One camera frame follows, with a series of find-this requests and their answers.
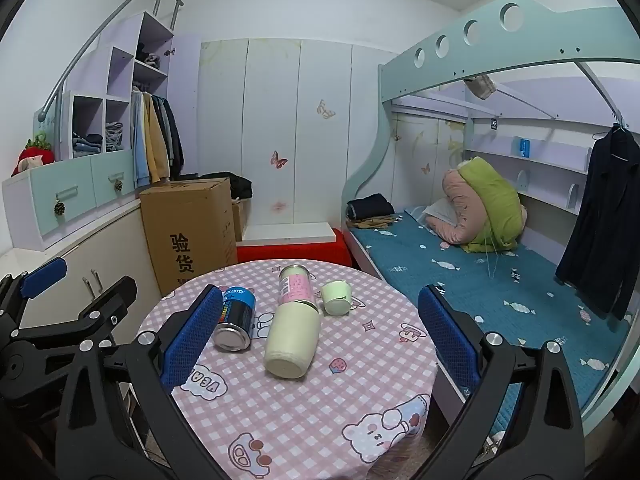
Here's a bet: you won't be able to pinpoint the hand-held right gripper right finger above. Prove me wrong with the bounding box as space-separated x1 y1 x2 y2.
405 284 587 480

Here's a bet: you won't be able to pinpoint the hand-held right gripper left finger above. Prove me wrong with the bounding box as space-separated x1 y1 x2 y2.
54 284 236 480

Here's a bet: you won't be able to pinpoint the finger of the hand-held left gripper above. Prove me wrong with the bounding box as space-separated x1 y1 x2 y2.
0 256 69 332
14 275 139 347

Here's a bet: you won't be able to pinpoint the light green cup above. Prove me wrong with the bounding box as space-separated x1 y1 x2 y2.
320 280 354 317

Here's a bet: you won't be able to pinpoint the white low cabinet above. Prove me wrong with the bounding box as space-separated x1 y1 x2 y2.
0 195 162 333

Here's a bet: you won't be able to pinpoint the blue metal can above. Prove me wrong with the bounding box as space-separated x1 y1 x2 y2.
214 286 257 352

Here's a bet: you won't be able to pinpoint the blue patterned mattress sheet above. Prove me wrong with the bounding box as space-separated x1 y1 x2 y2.
347 210 632 436

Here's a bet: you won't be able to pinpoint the mint drawer unit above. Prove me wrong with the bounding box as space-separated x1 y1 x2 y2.
2 147 142 252

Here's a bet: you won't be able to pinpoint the large cardboard box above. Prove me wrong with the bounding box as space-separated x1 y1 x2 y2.
139 177 238 297

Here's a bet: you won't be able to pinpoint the cream bottle with pink label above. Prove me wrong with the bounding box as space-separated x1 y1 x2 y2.
264 263 323 380

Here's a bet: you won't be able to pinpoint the round table pink checked cloth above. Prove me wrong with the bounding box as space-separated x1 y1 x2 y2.
136 260 438 480

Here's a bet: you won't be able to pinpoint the red strawberry plush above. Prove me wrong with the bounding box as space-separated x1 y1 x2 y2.
11 132 56 177

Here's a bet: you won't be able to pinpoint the white pillow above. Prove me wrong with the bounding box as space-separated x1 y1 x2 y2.
422 197 462 234

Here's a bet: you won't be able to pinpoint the small cardboard box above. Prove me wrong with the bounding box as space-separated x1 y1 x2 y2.
231 199 251 242

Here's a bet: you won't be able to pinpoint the red covered stool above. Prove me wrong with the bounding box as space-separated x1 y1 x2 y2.
236 229 353 281

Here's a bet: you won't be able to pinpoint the folded tan clothes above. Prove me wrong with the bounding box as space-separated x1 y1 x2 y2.
348 215 397 234

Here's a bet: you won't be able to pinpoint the folded jeans pile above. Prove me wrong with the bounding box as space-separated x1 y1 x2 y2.
72 132 104 159

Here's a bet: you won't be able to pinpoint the white board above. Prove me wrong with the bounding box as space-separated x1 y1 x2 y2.
242 222 337 242

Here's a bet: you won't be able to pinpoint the green and pink rolled quilt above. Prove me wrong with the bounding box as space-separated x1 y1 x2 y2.
442 156 529 254

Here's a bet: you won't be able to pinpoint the folded grey clothes pile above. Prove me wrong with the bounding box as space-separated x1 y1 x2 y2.
104 122 125 152

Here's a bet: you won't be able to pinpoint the black cloth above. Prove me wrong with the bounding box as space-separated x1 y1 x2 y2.
199 174 254 202

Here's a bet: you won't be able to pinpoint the row of hanging clothes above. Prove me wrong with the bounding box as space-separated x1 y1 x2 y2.
131 89 185 188

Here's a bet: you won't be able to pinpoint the dark hanging jacket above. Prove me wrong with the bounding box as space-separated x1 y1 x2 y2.
555 124 640 322

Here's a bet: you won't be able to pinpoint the white bedside shelf unit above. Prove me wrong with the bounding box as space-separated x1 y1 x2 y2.
462 115 596 214

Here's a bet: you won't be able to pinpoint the lilac stair shelf cabinet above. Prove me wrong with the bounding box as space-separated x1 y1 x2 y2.
59 10 202 161

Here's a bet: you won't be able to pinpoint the grey metal handrail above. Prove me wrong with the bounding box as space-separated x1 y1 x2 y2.
39 0 184 123

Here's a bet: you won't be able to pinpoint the white wardrobe with butterfly stickers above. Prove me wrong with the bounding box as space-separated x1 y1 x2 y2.
197 37 397 231

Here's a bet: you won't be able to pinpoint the dark folded clothes in cubby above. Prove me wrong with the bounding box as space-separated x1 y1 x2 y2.
135 42 162 69

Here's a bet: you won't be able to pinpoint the grey hanging bag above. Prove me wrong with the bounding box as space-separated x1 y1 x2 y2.
463 74 497 101

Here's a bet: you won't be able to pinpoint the mint bunk bed frame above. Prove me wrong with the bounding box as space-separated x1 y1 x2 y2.
342 0 640 436

